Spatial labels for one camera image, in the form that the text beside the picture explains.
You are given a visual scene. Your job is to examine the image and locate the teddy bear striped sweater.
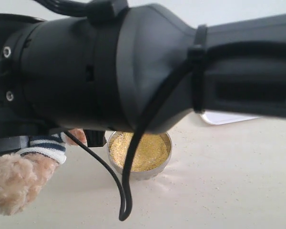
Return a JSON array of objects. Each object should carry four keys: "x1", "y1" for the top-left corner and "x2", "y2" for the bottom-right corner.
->
[{"x1": 0, "y1": 133, "x2": 76, "y2": 216}]

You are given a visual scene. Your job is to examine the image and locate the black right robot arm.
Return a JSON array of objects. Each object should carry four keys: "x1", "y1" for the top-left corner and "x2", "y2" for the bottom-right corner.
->
[{"x1": 0, "y1": 0, "x2": 286, "y2": 155}]

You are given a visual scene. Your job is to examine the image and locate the yellow millet grains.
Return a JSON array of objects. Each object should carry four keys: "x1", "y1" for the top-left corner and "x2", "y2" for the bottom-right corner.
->
[{"x1": 110, "y1": 133, "x2": 169, "y2": 172}]

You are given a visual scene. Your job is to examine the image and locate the steel bowl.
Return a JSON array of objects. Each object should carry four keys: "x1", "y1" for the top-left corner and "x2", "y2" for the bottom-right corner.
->
[{"x1": 107, "y1": 131, "x2": 173, "y2": 180}]

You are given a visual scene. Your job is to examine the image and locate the white rectangular tray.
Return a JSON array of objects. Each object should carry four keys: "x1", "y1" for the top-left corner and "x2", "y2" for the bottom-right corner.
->
[{"x1": 200, "y1": 111, "x2": 259, "y2": 125}]

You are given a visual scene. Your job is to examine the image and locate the black thin cable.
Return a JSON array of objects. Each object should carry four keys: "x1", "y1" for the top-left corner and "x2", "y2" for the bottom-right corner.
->
[{"x1": 61, "y1": 130, "x2": 128, "y2": 215}]

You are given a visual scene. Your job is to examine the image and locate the black ribbon cable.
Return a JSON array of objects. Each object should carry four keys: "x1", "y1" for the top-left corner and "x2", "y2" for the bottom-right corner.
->
[{"x1": 33, "y1": 0, "x2": 96, "y2": 17}]

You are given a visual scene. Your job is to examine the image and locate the black thick cable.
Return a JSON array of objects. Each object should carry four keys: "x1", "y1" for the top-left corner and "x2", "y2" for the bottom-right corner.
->
[{"x1": 118, "y1": 42, "x2": 286, "y2": 221}]

